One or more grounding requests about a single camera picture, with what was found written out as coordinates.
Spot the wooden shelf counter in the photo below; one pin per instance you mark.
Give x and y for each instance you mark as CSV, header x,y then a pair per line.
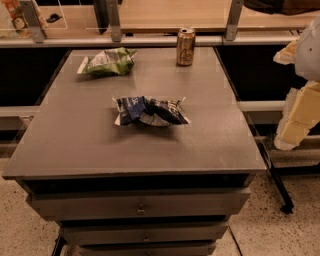
x,y
155,23

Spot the top drawer with handle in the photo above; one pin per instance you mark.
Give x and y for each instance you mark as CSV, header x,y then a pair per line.
x,y
139,204

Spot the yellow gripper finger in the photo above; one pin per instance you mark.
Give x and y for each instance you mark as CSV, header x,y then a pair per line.
x,y
300,114
286,55

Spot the blue chip bag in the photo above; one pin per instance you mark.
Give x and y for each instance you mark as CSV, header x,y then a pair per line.
x,y
149,111

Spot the small black object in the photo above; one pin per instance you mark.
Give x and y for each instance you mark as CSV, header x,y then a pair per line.
x,y
53,18

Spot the black metal leg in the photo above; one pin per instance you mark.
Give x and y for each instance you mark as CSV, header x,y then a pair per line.
x,y
288,206

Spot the orange snack package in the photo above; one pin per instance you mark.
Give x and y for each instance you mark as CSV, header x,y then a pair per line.
x,y
12,20

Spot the grey drawer cabinet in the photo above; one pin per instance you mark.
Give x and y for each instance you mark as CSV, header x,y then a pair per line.
x,y
73,145

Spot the middle drawer with handle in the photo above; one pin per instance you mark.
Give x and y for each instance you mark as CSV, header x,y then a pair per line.
x,y
144,233

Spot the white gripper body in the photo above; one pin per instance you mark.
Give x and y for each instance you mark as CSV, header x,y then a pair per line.
x,y
309,55

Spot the gold soda can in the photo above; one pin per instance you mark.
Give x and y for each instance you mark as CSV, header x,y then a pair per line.
x,y
185,46

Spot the green chip bag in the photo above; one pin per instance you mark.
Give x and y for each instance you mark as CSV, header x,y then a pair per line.
x,y
118,61

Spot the drawer with handle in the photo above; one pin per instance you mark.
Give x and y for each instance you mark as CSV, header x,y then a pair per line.
x,y
144,233
139,204

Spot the bottom drawer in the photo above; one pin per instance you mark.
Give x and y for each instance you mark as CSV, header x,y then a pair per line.
x,y
151,249

